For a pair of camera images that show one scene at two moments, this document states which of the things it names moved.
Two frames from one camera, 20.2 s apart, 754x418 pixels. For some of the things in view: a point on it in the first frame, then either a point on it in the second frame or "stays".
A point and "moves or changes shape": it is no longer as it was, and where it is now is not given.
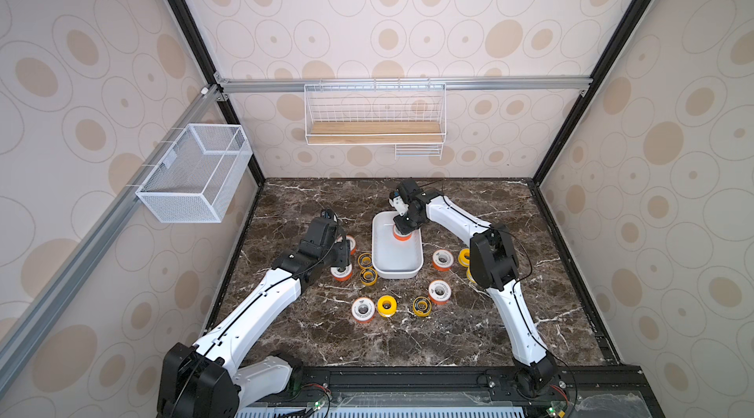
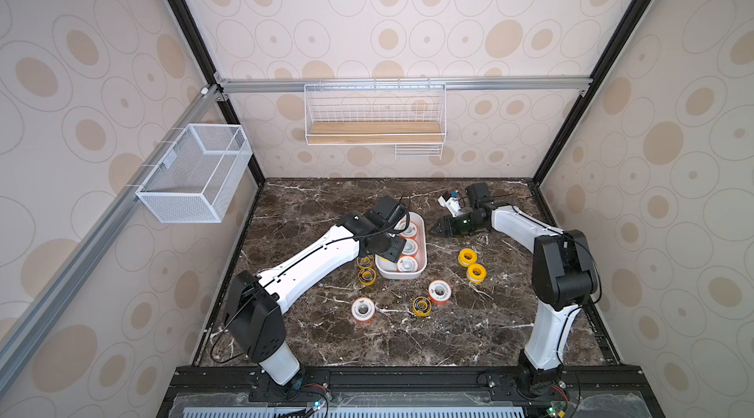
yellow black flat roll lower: (368, 276) stays
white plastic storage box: (394, 258) stays
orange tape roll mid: (443, 260) to (406, 264)
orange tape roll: (352, 249) moves or changes shape
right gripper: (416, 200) to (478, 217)
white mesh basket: (193, 181) stays
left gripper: (343, 245) to (395, 247)
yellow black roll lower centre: (421, 306) stays
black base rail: (442, 391) stays
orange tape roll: (439, 292) stays
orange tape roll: (363, 310) stays
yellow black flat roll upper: (364, 260) stays
